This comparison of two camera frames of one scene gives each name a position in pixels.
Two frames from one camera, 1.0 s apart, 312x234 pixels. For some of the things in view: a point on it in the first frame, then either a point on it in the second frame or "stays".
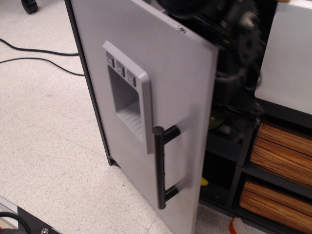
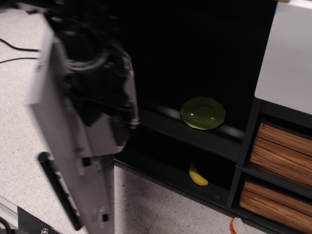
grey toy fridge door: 149,67 → 84,154
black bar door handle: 162,135 → 48,164
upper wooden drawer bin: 283,152 stays
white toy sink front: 285,75 stays
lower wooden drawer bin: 278,204 stays
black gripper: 238,99 → 102,84
